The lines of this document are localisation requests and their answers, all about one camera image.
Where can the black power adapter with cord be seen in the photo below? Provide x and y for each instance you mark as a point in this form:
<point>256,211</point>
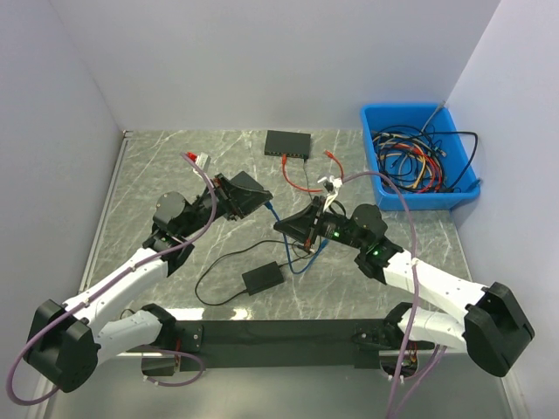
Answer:
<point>265,276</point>

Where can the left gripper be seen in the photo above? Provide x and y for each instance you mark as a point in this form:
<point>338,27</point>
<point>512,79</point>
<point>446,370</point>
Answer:
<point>224,200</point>

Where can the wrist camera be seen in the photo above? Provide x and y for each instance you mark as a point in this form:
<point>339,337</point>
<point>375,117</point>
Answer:
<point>202,160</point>
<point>332,185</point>

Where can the black network switch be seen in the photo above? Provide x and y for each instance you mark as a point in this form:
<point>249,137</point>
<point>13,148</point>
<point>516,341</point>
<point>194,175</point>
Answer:
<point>290,144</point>
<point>246,194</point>

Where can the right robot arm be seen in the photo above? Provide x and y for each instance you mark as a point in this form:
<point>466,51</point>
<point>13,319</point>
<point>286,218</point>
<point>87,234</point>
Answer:
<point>486,321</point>

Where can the blue plastic bin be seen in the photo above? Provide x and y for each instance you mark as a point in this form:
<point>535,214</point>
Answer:
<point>418,148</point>

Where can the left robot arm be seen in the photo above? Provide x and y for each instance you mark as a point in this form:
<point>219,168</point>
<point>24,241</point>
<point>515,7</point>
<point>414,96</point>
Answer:
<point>68,341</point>

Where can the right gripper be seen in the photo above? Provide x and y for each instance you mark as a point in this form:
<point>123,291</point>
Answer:
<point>302,226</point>

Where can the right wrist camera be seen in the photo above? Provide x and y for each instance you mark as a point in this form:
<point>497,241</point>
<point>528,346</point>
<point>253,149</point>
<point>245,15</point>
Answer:
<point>332,185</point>

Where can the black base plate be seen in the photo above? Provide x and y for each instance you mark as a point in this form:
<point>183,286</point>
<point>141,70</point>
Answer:
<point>287,343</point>

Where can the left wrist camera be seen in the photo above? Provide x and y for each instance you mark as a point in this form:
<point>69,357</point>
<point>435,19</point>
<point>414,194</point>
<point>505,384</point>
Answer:
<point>202,160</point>

